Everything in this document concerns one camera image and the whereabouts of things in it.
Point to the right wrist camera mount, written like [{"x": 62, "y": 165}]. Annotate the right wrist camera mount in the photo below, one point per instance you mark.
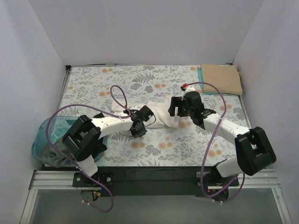
[{"x": 186, "y": 88}]

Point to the folded tan t shirt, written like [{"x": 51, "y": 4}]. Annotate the folded tan t shirt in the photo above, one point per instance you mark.
[{"x": 225, "y": 78}]

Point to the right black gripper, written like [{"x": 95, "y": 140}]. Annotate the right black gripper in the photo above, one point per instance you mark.
[{"x": 175, "y": 106}]

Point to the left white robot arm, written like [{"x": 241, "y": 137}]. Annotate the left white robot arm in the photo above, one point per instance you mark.
[{"x": 84, "y": 139}]

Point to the folded teal t shirt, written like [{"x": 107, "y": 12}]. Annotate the folded teal t shirt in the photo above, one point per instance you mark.
[{"x": 213, "y": 79}]

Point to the white t shirt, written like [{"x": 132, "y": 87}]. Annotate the white t shirt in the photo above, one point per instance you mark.
[{"x": 160, "y": 119}]

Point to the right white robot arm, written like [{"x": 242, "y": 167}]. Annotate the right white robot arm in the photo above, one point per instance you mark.
[{"x": 253, "y": 149}]

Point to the aluminium frame rail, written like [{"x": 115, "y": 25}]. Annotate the aluminium frame rail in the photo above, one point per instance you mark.
[{"x": 266, "y": 179}]

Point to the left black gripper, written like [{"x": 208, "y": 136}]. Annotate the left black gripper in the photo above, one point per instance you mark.
[{"x": 145, "y": 112}]

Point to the grey t shirt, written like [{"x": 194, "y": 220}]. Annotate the grey t shirt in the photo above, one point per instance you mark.
[{"x": 51, "y": 157}]

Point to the teal plastic basket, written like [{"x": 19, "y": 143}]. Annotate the teal plastic basket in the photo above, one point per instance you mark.
[{"x": 53, "y": 130}]

